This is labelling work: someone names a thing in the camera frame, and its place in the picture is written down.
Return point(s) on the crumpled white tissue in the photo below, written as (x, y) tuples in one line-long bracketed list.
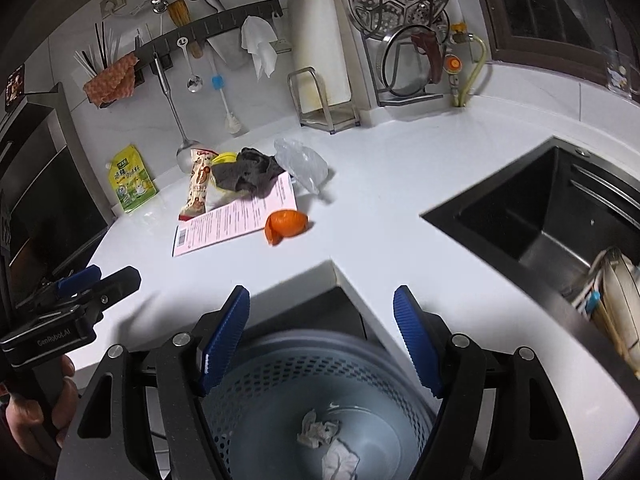
[(317, 427), (340, 460)]

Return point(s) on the clear plastic wrap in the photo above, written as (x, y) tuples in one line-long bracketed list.
[(225, 222)]

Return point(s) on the metal water valve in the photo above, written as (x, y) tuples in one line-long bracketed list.
[(160, 4)]

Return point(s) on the person's left hand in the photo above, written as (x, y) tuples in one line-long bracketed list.
[(17, 425)]

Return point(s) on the white hanging tissue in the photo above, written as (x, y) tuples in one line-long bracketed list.
[(257, 45)]

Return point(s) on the white cutting board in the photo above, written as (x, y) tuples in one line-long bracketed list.
[(320, 35)]

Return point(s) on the grey perforated trash bin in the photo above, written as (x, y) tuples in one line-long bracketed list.
[(300, 375)]

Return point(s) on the metal cutting board holder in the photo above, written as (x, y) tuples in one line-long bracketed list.
[(327, 116)]

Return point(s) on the black kitchen appliance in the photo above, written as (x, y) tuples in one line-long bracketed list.
[(40, 195)]

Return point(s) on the green yellow seasoning pouch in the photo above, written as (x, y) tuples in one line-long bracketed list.
[(130, 177)]

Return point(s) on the metal lid rack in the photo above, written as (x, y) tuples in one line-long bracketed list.
[(370, 60)]

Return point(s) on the clear glass cup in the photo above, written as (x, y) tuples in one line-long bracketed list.
[(620, 72)]

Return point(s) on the bamboo pot brush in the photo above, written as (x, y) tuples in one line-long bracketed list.
[(179, 12)]

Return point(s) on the orange peel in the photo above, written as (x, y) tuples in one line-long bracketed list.
[(285, 225)]

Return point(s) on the yellow plastic lid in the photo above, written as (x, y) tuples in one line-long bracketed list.
[(226, 157)]

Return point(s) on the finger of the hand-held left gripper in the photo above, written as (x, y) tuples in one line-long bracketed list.
[(80, 278), (120, 282)]

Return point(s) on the white wall socket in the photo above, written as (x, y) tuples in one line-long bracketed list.
[(112, 4)]

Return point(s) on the metal spoon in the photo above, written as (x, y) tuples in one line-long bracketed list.
[(193, 81)]

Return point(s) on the dark grey wall rack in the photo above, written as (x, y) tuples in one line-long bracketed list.
[(225, 20)]

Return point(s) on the clear plastic container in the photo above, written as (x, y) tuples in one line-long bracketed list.
[(220, 196)]

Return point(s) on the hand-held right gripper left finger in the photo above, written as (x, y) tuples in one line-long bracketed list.
[(227, 340)]

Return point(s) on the dark grey cloth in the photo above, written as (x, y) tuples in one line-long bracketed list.
[(250, 172)]

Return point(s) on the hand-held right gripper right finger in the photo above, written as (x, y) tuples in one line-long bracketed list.
[(417, 340)]

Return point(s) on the white brush with blue grip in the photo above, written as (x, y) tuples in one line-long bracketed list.
[(216, 82)]

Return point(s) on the dark window frame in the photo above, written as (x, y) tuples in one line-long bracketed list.
[(500, 10)]

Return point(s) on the metal spatula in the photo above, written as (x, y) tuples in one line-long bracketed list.
[(172, 110)]

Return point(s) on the glass pot lid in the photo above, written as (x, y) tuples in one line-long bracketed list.
[(405, 67)]

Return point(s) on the peanut snack wrapper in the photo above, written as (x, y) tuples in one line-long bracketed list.
[(200, 180)]

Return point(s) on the gas valve with orange knob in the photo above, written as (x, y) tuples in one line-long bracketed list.
[(454, 65)]

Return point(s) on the clear plastic bag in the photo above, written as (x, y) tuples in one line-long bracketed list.
[(305, 165)]

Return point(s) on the orange patterned cloth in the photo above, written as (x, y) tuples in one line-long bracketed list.
[(112, 82)]

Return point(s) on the bundle of chopsticks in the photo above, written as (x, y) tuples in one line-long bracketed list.
[(97, 52)]

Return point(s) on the dark kitchen sink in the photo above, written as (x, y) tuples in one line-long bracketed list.
[(540, 220)]

